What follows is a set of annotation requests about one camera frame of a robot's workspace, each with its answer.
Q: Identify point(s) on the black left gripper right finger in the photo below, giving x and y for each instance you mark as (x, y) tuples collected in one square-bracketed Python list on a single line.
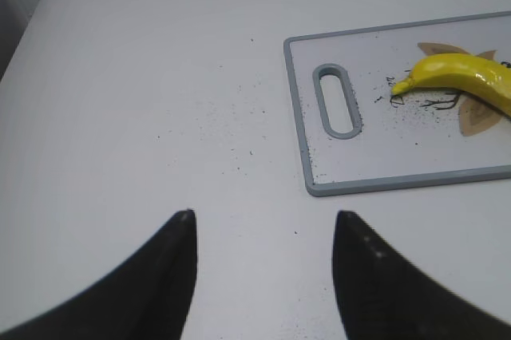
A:
[(382, 295)]

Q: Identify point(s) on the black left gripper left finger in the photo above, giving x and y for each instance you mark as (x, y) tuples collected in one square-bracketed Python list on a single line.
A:
[(147, 297)]

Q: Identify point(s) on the yellow plastic banana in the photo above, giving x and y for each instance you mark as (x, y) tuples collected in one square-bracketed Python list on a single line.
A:
[(478, 76)]

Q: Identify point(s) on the white grey-rimmed cutting board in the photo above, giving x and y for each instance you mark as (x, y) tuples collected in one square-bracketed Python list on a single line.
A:
[(354, 136)]

